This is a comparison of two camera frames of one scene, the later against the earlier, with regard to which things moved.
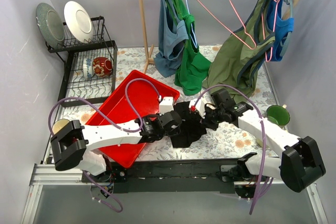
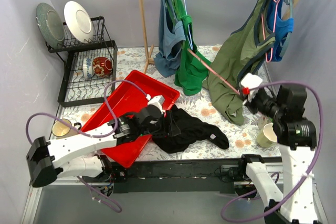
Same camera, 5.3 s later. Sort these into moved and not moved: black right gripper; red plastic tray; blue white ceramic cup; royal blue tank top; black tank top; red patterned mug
Moved: black right gripper; black tank top
Not moved: royal blue tank top; red plastic tray; red patterned mug; blue white ceramic cup
